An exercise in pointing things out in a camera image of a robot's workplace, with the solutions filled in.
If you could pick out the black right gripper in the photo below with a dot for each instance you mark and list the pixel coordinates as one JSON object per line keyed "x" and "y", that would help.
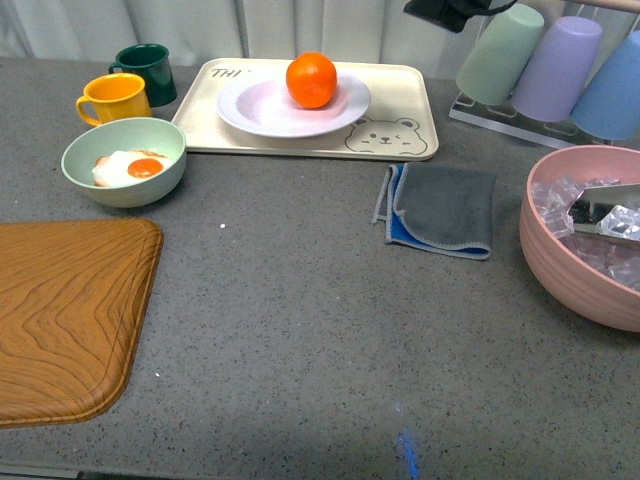
{"x": 452, "y": 15}

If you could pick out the orange fruit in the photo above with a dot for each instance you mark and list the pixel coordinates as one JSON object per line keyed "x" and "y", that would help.
{"x": 311, "y": 80}

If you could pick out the white oval plate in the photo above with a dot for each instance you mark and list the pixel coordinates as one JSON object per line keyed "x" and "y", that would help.
{"x": 261, "y": 105}

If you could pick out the green plastic cup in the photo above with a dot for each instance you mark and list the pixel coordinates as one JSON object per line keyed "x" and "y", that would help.
{"x": 496, "y": 62}

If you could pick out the purple plastic cup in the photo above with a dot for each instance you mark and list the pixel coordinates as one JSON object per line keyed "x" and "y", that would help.
{"x": 553, "y": 79}

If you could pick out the beige bear tray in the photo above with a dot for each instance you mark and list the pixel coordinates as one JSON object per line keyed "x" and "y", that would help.
{"x": 398, "y": 124}

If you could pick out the blue plastic cup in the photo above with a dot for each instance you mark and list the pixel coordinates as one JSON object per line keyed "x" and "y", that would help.
{"x": 609, "y": 106}

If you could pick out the grey blue cloth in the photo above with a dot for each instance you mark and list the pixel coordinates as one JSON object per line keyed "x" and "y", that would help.
{"x": 437, "y": 208}

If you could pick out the metal ice scoop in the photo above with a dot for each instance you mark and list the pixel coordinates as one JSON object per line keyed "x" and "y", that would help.
{"x": 608, "y": 212}

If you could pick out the pink bowl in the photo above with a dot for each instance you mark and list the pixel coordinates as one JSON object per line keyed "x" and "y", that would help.
{"x": 571, "y": 281}

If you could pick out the clear ice cubes pile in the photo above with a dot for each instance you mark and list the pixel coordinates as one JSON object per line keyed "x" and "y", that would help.
{"x": 552, "y": 200}

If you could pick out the dark green mug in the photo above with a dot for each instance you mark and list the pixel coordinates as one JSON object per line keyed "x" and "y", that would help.
{"x": 151, "y": 62}

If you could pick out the yellow mug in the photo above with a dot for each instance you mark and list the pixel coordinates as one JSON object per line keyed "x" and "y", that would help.
{"x": 113, "y": 97}

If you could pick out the light green bowl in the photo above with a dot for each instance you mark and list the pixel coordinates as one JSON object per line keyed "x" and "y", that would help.
{"x": 143, "y": 133}

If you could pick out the fake fried egg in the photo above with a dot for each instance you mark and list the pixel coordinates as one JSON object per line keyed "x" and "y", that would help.
{"x": 125, "y": 168}

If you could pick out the wooden cutting board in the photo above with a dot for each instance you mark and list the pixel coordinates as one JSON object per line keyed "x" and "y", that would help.
{"x": 74, "y": 296}

